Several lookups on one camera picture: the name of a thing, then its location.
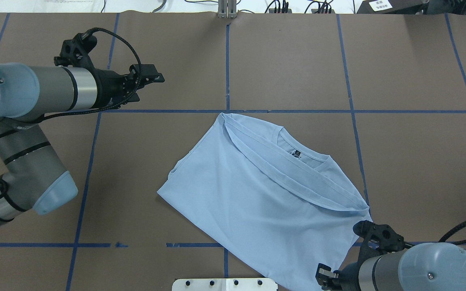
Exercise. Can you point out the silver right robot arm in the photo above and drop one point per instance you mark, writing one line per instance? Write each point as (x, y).
(386, 262)

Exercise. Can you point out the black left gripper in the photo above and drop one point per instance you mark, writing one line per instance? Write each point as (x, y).
(109, 86)

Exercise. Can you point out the black usb hub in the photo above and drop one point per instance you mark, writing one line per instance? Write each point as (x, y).
(278, 7)
(319, 7)

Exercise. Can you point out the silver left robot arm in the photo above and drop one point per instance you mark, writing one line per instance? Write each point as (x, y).
(36, 179)

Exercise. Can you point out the light blue t-shirt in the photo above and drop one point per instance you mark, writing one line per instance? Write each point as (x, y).
(275, 204)

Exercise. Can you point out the aluminium frame post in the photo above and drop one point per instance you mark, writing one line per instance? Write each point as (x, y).
(227, 9)

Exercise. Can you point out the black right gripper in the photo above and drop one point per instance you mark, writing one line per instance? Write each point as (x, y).
(348, 277)

